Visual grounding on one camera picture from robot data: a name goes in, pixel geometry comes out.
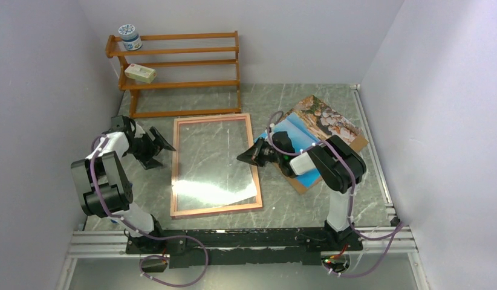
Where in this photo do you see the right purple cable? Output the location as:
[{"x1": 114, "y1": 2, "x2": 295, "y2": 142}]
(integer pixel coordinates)
[{"x1": 265, "y1": 110, "x2": 407, "y2": 279}]

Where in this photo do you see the wooden three-tier shelf rack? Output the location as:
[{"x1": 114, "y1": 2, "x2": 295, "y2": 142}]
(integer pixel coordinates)
[{"x1": 105, "y1": 31, "x2": 242, "y2": 118}]

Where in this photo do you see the white blue-lidded jar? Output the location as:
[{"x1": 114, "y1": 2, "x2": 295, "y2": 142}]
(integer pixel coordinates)
[{"x1": 118, "y1": 24, "x2": 143, "y2": 51}]

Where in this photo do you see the blue seascape photo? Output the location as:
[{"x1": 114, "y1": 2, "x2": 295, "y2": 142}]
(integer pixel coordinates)
[{"x1": 254, "y1": 95, "x2": 362, "y2": 190}]

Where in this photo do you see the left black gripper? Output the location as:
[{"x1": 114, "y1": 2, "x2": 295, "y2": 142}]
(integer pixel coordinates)
[{"x1": 125, "y1": 127, "x2": 175, "y2": 170}]

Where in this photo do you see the clear glass pane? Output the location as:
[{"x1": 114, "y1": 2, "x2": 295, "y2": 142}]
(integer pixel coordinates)
[{"x1": 174, "y1": 119, "x2": 258, "y2": 212}]

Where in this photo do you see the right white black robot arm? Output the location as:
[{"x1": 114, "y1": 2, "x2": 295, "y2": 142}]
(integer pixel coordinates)
[{"x1": 236, "y1": 131, "x2": 366, "y2": 251}]

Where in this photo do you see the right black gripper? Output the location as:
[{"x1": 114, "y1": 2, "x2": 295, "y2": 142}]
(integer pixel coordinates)
[{"x1": 237, "y1": 137, "x2": 283, "y2": 167}]

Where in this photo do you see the small white carton box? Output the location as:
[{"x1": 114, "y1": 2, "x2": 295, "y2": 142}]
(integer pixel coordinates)
[{"x1": 124, "y1": 63, "x2": 157, "y2": 83}]

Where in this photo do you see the brown cardboard backing board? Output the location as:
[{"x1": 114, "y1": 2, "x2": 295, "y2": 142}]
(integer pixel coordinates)
[{"x1": 284, "y1": 134, "x2": 369, "y2": 195}]

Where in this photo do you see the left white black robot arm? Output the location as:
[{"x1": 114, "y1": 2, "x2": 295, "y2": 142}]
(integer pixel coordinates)
[{"x1": 70, "y1": 115, "x2": 175, "y2": 254}]

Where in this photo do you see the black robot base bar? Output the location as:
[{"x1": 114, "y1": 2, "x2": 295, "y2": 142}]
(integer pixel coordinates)
[{"x1": 126, "y1": 225, "x2": 363, "y2": 269}]

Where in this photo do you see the aluminium rail frame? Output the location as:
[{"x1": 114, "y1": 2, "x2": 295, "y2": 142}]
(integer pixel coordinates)
[{"x1": 56, "y1": 84, "x2": 430, "y2": 290}]

